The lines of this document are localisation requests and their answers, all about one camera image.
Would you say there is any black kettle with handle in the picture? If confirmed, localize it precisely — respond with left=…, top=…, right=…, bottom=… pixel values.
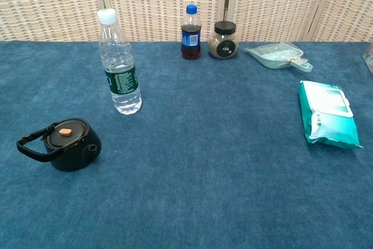
left=16, top=118, right=102, bottom=172

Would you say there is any small cola bottle blue cap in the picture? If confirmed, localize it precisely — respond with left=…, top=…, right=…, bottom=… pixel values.
left=180, top=4, right=202, bottom=61

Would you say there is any clear water bottle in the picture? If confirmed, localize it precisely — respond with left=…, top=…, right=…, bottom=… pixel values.
left=97, top=8, right=143, bottom=115

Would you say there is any blue table cloth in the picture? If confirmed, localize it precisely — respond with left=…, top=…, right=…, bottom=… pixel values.
left=0, top=40, right=373, bottom=249

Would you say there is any glass jar with black lid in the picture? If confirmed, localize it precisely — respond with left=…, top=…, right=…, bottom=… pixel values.
left=207, top=20, right=239, bottom=60

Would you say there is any mint green dustpan set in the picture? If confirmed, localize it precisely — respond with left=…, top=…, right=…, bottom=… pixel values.
left=244, top=42, right=314, bottom=73

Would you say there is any woven folding screen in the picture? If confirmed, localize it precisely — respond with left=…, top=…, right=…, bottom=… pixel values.
left=0, top=0, right=373, bottom=43

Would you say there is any teal wet wipes pack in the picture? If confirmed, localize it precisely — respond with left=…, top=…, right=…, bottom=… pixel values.
left=297, top=80, right=364, bottom=149

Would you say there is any colourful object at edge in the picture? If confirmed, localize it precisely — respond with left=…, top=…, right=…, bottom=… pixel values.
left=361, top=42, right=373, bottom=75

